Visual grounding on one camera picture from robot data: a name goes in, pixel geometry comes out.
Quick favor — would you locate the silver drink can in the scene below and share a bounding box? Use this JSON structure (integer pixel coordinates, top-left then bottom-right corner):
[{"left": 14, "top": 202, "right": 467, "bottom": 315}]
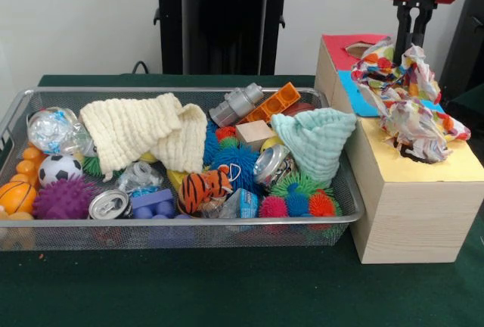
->
[{"left": 88, "top": 189, "right": 133, "bottom": 220}]

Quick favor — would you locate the tiger plush toy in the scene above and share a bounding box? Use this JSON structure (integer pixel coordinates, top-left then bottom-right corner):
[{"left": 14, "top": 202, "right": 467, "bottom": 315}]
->
[{"left": 177, "top": 170, "right": 234, "bottom": 215}]

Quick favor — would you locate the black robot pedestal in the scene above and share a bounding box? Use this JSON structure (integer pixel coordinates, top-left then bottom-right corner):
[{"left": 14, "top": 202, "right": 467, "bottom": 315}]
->
[{"left": 145, "top": 0, "right": 306, "bottom": 76}]

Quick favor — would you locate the light blue muslin cloth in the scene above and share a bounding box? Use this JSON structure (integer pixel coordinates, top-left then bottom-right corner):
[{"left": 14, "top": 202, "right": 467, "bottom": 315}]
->
[{"left": 270, "top": 109, "right": 358, "bottom": 187}]

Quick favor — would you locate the colourful printed paper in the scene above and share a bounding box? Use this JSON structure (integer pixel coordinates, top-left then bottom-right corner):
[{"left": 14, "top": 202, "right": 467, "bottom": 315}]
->
[
  {"left": 379, "top": 101, "right": 473, "bottom": 164},
  {"left": 350, "top": 36, "right": 442, "bottom": 116}
]

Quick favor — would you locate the wire mesh bin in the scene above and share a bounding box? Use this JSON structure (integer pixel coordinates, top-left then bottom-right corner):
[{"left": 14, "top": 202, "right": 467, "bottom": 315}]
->
[{"left": 0, "top": 86, "right": 365, "bottom": 251}]

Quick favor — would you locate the wooden box with three holes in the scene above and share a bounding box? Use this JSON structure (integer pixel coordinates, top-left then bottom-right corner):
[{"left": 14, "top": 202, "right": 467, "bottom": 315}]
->
[{"left": 315, "top": 33, "right": 484, "bottom": 265}]

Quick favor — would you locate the black white soccer ball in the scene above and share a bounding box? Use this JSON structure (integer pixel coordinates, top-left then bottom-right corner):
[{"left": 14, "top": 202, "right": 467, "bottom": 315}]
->
[{"left": 37, "top": 154, "right": 84, "bottom": 188}]

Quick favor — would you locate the orange toy basketball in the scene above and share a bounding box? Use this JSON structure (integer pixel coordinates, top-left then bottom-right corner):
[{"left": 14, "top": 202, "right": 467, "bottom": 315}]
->
[{"left": 0, "top": 181, "right": 38, "bottom": 215}]

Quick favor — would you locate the green covered side table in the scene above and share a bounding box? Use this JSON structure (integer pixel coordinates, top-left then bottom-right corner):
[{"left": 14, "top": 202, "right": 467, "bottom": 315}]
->
[{"left": 449, "top": 84, "right": 484, "bottom": 146}]

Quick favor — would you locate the purple toy brick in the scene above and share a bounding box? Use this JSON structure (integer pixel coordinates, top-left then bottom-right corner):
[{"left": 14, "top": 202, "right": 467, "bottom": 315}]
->
[{"left": 130, "top": 188, "right": 177, "bottom": 219}]

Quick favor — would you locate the green spiky ball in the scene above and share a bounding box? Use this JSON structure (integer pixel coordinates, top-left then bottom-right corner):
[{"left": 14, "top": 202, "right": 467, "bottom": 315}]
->
[{"left": 270, "top": 172, "right": 334, "bottom": 196}]

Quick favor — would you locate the purple knobbly ball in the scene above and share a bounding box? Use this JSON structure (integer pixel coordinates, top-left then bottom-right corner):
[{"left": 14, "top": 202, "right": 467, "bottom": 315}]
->
[{"left": 32, "top": 175, "right": 95, "bottom": 221}]

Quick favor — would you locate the cream muslin cloth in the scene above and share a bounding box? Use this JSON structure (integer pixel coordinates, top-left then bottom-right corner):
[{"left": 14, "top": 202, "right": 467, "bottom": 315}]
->
[{"left": 79, "top": 92, "right": 209, "bottom": 182}]

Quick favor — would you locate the crushed plastic water bottle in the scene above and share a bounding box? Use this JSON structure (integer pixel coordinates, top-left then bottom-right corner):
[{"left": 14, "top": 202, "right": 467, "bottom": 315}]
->
[{"left": 26, "top": 106, "right": 94, "bottom": 156}]

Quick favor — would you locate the rainbow spiky caterpillar toy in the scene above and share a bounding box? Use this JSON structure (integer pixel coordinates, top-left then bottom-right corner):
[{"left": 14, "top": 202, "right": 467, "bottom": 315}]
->
[{"left": 259, "top": 182, "right": 343, "bottom": 223}]

